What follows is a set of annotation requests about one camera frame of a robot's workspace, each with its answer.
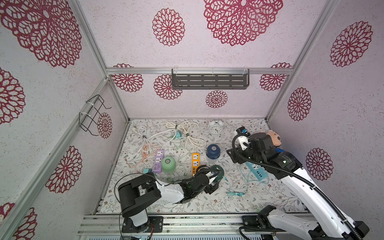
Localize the teal USB cable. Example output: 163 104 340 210
223 167 271 198

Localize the orange power strip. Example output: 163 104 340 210
192 153 200 176

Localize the navy blue meat grinder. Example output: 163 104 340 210
206 144 221 160

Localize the dark green meat grinder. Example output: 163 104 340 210
206 165 225 183

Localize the white coiled cord bundle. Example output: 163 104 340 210
131 120 208 152

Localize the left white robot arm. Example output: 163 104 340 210
115 169 222 228

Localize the grey wall shelf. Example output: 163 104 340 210
171 69 250 90

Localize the pig plush toy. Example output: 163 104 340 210
267 130 282 148

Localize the black wire rack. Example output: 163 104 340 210
78 95 113 139

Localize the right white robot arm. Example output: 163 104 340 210
227 127 370 240

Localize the white twin-bell alarm clock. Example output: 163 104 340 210
208 119 224 135

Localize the teal power strip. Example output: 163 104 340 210
246 162 268 181

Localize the orange thin cable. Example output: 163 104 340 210
125 143 160 170

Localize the light green meat grinder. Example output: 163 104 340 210
162 157 177 174

